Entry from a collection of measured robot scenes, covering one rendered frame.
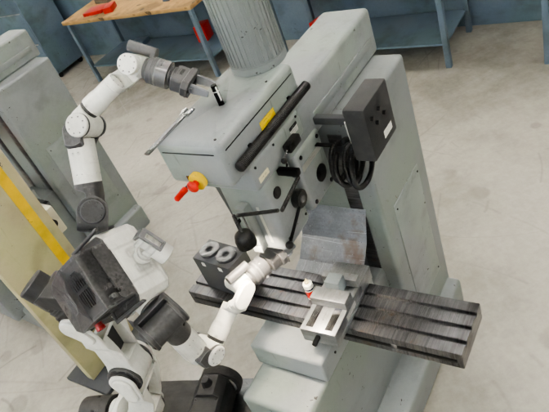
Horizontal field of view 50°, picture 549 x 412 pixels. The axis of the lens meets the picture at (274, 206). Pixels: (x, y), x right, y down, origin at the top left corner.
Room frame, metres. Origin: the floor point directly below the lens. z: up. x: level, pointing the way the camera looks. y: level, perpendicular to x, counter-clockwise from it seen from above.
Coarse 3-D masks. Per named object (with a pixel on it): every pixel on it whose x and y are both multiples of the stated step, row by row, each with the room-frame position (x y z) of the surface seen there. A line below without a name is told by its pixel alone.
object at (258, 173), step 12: (288, 120) 1.74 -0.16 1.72; (288, 132) 1.72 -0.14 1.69; (300, 132) 1.76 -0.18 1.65; (276, 144) 1.66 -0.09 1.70; (264, 156) 1.61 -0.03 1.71; (276, 156) 1.65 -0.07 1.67; (252, 168) 1.56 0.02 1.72; (264, 168) 1.59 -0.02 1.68; (240, 180) 1.58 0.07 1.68; (252, 180) 1.55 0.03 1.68; (264, 180) 1.58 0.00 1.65
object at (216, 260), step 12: (204, 252) 1.99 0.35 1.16; (216, 252) 1.96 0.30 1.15; (228, 252) 1.93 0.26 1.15; (240, 252) 1.91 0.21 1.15; (204, 264) 1.95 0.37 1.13; (216, 264) 1.89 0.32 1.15; (228, 264) 1.86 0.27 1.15; (204, 276) 1.99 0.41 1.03; (216, 276) 1.92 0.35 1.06; (216, 288) 1.96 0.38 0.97
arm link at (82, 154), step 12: (72, 120) 1.79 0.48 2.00; (84, 120) 1.77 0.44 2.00; (72, 132) 1.77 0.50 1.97; (84, 132) 1.76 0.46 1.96; (72, 144) 1.77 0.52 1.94; (84, 144) 1.77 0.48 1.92; (72, 156) 1.76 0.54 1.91; (84, 156) 1.75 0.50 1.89; (96, 156) 1.78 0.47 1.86; (72, 168) 1.75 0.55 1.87; (84, 168) 1.73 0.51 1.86; (96, 168) 1.74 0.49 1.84; (84, 180) 1.71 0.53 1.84; (96, 180) 1.72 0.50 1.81
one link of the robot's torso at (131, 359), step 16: (64, 320) 1.62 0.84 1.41; (80, 336) 1.60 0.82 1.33; (96, 336) 1.59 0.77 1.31; (112, 336) 1.68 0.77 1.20; (128, 336) 1.69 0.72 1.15; (96, 352) 1.65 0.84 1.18; (112, 352) 1.62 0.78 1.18; (128, 352) 1.65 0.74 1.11; (144, 352) 1.68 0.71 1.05; (112, 368) 1.64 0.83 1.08; (128, 368) 1.61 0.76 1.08; (144, 368) 1.64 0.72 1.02
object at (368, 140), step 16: (368, 80) 1.78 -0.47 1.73; (384, 80) 1.74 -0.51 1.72; (352, 96) 1.72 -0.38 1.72; (368, 96) 1.67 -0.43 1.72; (384, 96) 1.72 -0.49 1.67; (352, 112) 1.63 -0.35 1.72; (368, 112) 1.63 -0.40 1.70; (384, 112) 1.68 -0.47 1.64; (352, 128) 1.65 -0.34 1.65; (368, 128) 1.61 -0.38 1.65; (384, 128) 1.68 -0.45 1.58; (352, 144) 1.66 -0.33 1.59; (368, 144) 1.61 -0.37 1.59; (384, 144) 1.66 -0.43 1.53; (368, 160) 1.63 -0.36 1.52
